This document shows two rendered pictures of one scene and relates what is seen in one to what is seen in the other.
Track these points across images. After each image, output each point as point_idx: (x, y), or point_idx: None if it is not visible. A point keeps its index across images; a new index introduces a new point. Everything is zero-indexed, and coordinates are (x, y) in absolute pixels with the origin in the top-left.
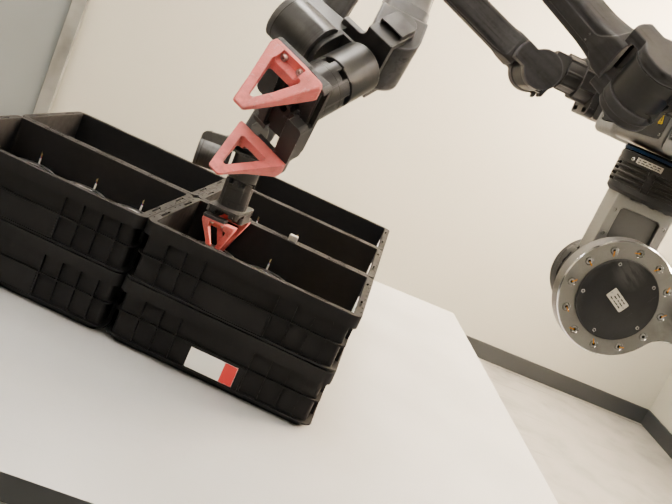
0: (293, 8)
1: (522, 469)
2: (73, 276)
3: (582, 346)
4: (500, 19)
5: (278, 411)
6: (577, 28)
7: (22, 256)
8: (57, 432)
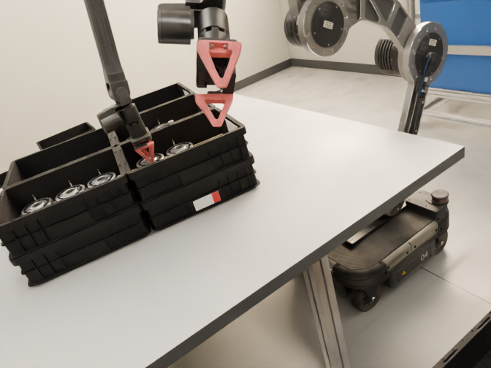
0: (165, 19)
1: (326, 120)
2: (119, 225)
3: (329, 55)
4: None
5: (245, 189)
6: None
7: (90, 240)
8: (207, 282)
